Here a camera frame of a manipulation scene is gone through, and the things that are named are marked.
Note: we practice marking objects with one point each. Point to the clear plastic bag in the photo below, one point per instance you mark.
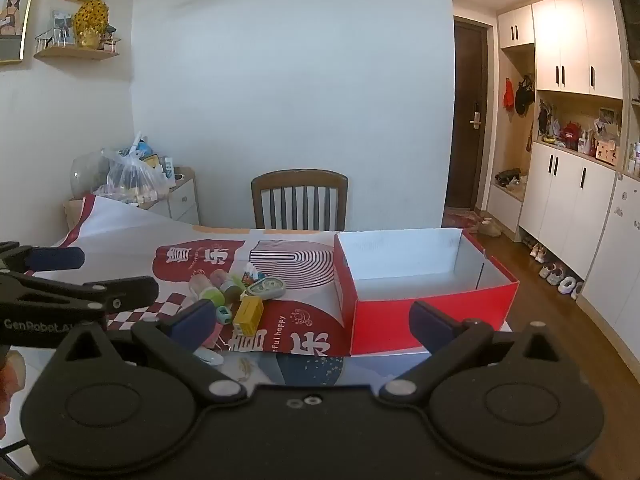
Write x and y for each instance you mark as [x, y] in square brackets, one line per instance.
[132, 177]

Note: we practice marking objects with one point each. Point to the red cardboard box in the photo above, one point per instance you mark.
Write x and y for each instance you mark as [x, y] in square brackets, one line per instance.
[380, 322]

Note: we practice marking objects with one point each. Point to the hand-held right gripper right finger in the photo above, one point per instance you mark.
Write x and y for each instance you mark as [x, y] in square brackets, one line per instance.
[432, 322]

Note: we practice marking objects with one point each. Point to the pink heart-shaped dish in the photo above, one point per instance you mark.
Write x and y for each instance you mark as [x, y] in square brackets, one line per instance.
[214, 336]

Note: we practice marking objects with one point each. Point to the dark brown door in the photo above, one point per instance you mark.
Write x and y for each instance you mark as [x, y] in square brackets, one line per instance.
[465, 110]

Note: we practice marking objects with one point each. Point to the pair of beige slippers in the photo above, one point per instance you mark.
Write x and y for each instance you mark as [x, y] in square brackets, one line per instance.
[490, 228]

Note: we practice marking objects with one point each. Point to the row of shoes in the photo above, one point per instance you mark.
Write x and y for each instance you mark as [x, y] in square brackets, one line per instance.
[555, 272]

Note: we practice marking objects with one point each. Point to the small house ornament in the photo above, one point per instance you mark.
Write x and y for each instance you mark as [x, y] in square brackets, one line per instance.
[111, 37]

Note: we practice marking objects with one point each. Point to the wooden wall shelf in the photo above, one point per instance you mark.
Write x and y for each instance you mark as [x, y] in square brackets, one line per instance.
[75, 53]

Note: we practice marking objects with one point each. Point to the pale green white tube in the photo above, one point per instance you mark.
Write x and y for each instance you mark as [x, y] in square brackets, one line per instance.
[202, 287]

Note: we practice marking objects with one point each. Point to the brown wooden chair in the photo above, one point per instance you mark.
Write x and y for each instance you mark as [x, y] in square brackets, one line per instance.
[300, 177]

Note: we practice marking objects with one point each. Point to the white drawer cabinet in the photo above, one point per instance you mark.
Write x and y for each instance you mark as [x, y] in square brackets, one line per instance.
[182, 200]

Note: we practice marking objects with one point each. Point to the gold flower ornament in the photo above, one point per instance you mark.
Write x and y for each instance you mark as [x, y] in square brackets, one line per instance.
[91, 22]

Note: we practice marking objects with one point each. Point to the small pink white bottle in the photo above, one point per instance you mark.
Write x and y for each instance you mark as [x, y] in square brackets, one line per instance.
[230, 287]

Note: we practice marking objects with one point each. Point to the small teal sharpener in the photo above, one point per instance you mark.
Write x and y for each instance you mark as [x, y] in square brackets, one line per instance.
[223, 315]

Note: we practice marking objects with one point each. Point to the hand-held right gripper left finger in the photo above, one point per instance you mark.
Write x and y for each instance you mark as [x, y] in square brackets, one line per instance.
[192, 317]

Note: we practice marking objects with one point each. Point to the small colourful packet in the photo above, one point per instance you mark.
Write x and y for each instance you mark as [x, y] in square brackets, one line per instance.
[251, 275]

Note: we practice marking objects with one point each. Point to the pink mini drawer box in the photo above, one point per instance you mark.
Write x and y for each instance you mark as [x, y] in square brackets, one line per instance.
[606, 152]

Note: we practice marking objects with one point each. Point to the pile of small packages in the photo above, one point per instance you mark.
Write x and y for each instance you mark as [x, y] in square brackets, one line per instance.
[150, 157]

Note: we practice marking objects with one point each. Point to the yellow rectangular box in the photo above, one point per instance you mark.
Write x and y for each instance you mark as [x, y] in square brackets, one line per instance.
[248, 312]

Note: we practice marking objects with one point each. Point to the black hanging bag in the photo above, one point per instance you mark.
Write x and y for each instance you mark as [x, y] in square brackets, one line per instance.
[525, 95]

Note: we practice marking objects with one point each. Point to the black handbag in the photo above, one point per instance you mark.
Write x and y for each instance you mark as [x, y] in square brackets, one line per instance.
[507, 176]

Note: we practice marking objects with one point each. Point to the red patterned door mat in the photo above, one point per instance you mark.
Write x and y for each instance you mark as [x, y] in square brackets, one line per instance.
[462, 221]

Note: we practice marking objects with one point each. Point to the white cabinet wall unit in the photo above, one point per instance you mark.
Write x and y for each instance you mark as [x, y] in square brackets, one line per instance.
[560, 50]

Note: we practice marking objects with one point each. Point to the red hanging garment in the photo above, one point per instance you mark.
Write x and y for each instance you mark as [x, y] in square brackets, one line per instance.
[508, 94]

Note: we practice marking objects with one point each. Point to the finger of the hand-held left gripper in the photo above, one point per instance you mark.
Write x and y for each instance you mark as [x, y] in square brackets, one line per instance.
[55, 258]
[125, 292]

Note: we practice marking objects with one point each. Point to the small standing photo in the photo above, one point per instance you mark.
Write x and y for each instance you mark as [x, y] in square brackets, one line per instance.
[61, 27]

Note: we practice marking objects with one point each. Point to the red toy bag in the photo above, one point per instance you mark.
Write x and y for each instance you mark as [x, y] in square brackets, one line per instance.
[570, 134]

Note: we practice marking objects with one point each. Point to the green correction tape dispenser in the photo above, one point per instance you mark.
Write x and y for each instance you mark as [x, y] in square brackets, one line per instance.
[267, 287]

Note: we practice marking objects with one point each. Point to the framed figure picture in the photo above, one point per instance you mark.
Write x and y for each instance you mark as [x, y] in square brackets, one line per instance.
[12, 10]

